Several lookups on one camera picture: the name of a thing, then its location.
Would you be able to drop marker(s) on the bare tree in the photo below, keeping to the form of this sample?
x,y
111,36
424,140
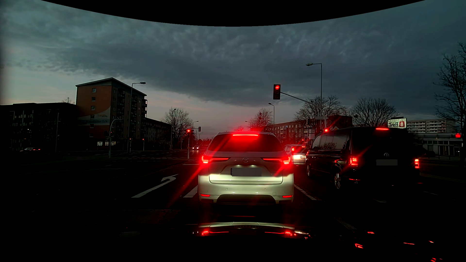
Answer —
x,y
318,109
455,87
373,112
178,123
261,118

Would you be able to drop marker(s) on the white car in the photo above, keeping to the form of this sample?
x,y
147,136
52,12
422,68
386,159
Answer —
x,y
245,171

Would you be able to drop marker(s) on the traffic light on pole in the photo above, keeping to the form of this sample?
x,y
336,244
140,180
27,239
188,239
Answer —
x,y
188,140

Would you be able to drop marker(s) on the long brick building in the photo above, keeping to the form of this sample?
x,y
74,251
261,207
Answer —
x,y
291,131

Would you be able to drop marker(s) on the silver car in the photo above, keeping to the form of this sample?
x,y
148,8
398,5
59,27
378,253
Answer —
x,y
296,153

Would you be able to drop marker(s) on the dark apartment block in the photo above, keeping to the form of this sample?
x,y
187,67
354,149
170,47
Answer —
x,y
157,133

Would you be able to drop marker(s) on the car's own bonnet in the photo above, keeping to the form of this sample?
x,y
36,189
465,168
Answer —
x,y
247,240

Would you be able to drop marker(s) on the bent pole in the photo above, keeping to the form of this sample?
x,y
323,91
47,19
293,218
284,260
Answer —
x,y
110,138

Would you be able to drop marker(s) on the tall brown apartment building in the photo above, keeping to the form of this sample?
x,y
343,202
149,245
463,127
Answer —
x,y
109,112

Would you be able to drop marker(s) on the black van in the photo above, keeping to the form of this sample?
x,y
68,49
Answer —
x,y
364,156

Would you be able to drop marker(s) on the dark asphalt road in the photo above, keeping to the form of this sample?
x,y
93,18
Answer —
x,y
91,182

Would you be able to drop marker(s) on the billboard sign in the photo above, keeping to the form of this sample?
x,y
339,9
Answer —
x,y
396,123

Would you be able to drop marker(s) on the dark low building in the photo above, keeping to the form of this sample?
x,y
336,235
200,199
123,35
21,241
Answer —
x,y
36,125

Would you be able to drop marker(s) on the pale apartment building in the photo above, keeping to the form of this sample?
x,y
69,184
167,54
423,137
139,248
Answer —
x,y
429,126

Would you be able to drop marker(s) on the low shop building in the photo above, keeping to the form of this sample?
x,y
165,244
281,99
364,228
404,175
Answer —
x,y
440,143

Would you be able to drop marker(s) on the lamp post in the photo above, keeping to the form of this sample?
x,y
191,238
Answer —
x,y
273,114
130,116
320,91

